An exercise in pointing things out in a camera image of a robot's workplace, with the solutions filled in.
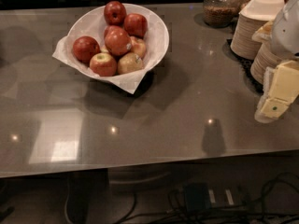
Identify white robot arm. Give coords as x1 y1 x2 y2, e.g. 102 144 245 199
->
255 0 299 123

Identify white foam takeout box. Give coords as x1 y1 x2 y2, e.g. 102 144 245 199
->
240 0 284 21

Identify glass jar with grains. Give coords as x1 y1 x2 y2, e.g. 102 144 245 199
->
203 0 240 28

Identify black power adapter box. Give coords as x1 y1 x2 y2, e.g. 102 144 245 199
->
183 183 211 212

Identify stack of paper plates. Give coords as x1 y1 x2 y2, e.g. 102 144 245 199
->
230 14 265 60
250 42 282 84

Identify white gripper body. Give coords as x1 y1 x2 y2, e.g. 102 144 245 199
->
254 67 276 123

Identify black floor cables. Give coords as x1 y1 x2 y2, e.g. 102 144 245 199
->
64 171 299 224

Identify left dark red apple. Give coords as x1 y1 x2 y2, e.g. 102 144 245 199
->
73 36 100 63

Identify white bowl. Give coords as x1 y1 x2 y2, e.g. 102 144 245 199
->
65 3 170 79

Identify rear stack of paper plates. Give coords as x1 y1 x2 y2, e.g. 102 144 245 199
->
230 14 265 60

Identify front stack of paper plates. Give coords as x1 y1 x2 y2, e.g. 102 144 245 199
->
250 42 282 84

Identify front yellow-green apple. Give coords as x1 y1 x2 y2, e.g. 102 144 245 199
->
118 52 144 75

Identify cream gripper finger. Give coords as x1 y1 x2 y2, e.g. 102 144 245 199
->
259 97 289 119
269 61 299 104

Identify top red apple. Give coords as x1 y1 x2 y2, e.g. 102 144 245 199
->
104 1 127 25

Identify red apple with sticker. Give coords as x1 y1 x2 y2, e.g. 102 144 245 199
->
105 28 132 56

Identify right rear red apple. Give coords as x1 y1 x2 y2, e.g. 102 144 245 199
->
123 13 148 38

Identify black mat under plates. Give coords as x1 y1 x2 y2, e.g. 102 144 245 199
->
230 49 263 95

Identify right pale red apple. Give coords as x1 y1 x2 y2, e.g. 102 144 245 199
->
131 36 147 58

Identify front red-yellow apple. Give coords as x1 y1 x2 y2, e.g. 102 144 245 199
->
89 52 117 77

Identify hidden rear red apple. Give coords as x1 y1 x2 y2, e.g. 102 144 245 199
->
104 25 121 38

